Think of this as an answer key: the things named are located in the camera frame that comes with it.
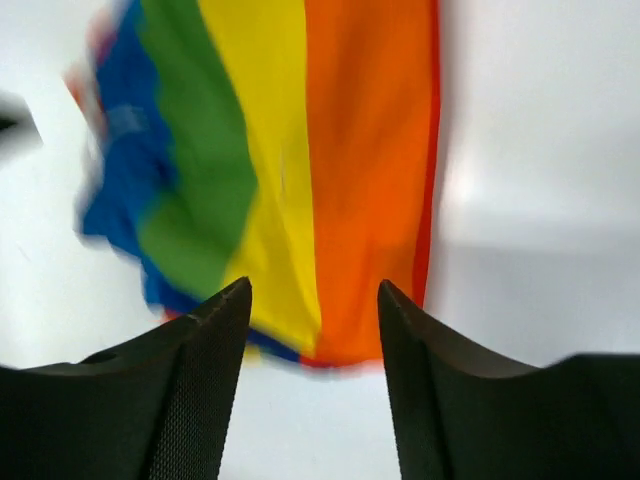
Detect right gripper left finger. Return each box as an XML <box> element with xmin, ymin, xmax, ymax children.
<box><xmin>1</xmin><ymin>278</ymin><xmax>252</xmax><ymax>480</ymax></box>

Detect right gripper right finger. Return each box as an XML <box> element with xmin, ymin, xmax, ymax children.
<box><xmin>377</xmin><ymin>281</ymin><xmax>639</xmax><ymax>479</ymax></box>

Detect rainbow striped shorts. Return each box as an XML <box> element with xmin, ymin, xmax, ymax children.
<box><xmin>68</xmin><ymin>1</ymin><xmax>440</xmax><ymax>368</ymax></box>

